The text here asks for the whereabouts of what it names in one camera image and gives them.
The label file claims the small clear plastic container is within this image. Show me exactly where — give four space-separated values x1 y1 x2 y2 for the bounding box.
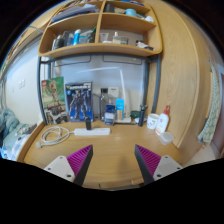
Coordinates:
160 132 174 145

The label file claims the green bedding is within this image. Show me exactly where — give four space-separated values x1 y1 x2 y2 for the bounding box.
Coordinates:
0 108 23 161

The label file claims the white lotion bottle red cap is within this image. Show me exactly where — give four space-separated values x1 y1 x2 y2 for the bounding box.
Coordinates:
155 106 169 135

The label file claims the wooden wall shelf unit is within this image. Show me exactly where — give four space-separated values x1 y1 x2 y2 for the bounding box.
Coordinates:
38 0 163 58

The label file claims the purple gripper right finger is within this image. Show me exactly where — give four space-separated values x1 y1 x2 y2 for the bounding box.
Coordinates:
134 145 182 185

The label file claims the clear glass bottle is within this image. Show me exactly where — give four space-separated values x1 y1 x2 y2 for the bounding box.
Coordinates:
100 88 109 121

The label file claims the white coiled power cable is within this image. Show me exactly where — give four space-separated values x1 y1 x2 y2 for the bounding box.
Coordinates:
35 125 76 149

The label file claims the black electric shaver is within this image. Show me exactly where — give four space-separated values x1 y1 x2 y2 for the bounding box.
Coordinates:
138 105 148 127

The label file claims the blue small box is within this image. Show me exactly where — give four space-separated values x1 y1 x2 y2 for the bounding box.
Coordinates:
105 104 115 125

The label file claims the blue robot model box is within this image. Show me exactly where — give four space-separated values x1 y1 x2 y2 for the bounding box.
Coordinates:
65 82 93 122

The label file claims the checkered hanging towel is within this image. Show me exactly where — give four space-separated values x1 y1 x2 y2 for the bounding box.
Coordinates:
197 63 222 144

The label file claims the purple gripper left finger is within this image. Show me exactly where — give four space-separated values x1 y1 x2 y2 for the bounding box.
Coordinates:
44 145 93 186

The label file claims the teal cup on shelf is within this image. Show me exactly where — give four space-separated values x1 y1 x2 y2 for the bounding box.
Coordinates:
125 8 137 17

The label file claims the green Groot toy box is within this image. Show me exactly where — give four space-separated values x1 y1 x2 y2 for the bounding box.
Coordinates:
41 77 68 125

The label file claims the black charger plug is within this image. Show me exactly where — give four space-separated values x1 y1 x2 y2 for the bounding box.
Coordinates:
85 118 92 130

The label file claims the white power strip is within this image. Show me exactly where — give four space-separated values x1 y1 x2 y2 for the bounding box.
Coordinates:
74 128 110 136

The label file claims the light blue carton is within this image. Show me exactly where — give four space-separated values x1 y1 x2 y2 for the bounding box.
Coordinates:
116 99 124 120

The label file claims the blue white bottle on shelf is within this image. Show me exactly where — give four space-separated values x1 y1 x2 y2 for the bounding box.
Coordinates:
73 29 81 45

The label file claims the white mug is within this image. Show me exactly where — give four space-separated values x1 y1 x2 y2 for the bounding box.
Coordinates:
147 113 159 130

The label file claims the folded grey cloth on shelf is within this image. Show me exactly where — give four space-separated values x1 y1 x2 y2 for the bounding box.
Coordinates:
57 4 96 20

